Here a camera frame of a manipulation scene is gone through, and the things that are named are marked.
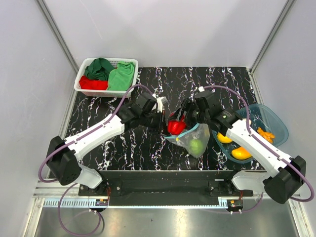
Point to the red fake bell pepper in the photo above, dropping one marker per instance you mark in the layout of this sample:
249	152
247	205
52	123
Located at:
176	127

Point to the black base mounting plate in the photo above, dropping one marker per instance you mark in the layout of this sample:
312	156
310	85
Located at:
168	189

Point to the aluminium frame rail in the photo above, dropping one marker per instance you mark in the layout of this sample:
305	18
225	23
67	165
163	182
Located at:
59	211

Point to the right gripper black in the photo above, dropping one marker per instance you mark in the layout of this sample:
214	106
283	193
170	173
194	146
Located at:
187	105

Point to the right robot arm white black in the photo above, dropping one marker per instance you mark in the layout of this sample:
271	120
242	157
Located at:
283	176

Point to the orange fake food piece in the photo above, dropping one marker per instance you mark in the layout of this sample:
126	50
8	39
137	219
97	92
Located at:
266	135

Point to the teal plastic container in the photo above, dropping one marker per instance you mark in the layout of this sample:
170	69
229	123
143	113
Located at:
264	118

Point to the dark green cloth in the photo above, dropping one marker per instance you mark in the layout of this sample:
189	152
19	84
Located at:
99	69

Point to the orange fake mango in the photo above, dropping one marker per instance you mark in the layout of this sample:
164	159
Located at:
240	154

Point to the clear zip top bag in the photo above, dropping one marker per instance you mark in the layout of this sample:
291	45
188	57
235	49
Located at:
199	131

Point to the teal plastic container lid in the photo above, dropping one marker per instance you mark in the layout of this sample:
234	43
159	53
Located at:
227	148

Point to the yellow fake lemon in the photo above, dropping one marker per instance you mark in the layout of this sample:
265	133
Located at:
223	139

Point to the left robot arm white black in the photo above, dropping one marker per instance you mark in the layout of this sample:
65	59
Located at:
65	154

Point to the green fake vegetable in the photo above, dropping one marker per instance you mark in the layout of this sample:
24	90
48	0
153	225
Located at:
196	148

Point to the light green cloth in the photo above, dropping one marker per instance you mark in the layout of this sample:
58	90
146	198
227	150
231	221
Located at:
120	79

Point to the red cloth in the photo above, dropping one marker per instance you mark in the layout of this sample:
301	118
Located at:
90	84

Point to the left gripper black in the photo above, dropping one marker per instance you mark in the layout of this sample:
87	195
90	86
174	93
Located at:
160	128

